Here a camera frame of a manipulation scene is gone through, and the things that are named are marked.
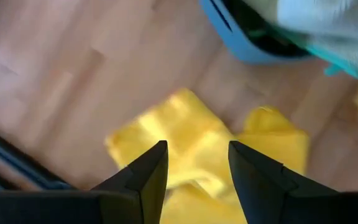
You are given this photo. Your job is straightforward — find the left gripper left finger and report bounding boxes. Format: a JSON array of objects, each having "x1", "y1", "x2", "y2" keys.
[{"x1": 90, "y1": 139, "x2": 170, "y2": 224}]

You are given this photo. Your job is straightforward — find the green towel with teal edging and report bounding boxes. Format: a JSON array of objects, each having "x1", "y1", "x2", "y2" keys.
[{"x1": 244, "y1": 0, "x2": 358, "y2": 80}]

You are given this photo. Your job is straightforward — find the dark blue-green plastic basket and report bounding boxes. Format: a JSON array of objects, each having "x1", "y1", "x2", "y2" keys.
[{"x1": 198, "y1": 0, "x2": 315, "y2": 65}]

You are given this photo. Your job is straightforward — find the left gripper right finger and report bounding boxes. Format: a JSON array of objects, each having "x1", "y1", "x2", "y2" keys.
[{"x1": 227, "y1": 140, "x2": 339, "y2": 224}]

